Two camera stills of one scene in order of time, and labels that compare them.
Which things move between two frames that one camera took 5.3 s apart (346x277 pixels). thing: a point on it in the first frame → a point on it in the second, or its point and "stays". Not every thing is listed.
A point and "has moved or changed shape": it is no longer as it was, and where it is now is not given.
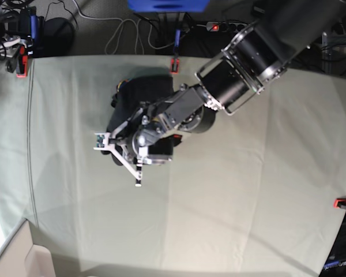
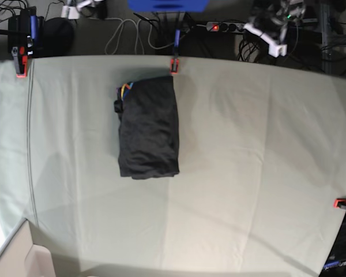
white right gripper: (113, 141) → (275, 49)
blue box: (168, 6) stays
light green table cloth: (252, 195) stays
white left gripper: (8, 40) → (72, 12)
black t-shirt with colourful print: (131, 94) has moved or changed shape
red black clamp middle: (172, 66) stays
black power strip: (225, 26) stays
